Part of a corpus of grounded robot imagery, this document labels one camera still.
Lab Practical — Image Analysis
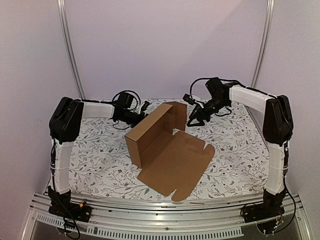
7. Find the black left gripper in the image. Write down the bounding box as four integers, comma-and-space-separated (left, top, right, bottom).
119, 110, 157, 130

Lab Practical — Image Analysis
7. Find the brown cardboard box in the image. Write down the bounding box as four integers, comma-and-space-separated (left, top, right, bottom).
125, 101, 215, 202

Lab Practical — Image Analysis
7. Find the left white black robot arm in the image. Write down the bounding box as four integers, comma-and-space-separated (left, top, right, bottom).
48, 90, 150, 222

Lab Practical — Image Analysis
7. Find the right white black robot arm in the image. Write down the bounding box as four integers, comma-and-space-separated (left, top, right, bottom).
182, 77, 294, 223

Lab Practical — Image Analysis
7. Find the white floral table cloth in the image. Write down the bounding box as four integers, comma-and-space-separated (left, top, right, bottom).
68, 103, 269, 202

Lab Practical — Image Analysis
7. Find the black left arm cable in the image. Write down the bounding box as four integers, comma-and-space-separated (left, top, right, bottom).
111, 90, 142, 130

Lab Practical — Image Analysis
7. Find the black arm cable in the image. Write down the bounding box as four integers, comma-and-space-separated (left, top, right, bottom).
189, 77, 238, 117
111, 90, 142, 130

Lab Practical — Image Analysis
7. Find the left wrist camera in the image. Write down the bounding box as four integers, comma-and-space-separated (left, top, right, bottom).
139, 100, 151, 113

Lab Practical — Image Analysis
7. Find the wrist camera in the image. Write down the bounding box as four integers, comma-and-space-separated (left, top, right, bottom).
139, 100, 151, 113
182, 93, 199, 106

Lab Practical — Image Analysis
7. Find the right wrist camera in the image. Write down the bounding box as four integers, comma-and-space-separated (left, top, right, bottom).
182, 93, 199, 106

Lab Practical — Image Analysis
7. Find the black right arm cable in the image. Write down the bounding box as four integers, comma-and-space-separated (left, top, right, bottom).
189, 77, 238, 117

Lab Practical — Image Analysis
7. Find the aluminium front rail frame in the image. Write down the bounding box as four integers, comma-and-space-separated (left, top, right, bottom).
21, 193, 316, 240

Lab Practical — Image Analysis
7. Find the left aluminium corner post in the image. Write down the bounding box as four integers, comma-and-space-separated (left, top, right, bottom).
57, 0, 86, 100

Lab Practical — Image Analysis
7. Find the aluminium corner post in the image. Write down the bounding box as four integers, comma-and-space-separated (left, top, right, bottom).
250, 0, 275, 88
57, 0, 86, 100

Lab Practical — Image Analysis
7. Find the right aluminium corner post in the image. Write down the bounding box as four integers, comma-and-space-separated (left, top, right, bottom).
250, 0, 275, 88

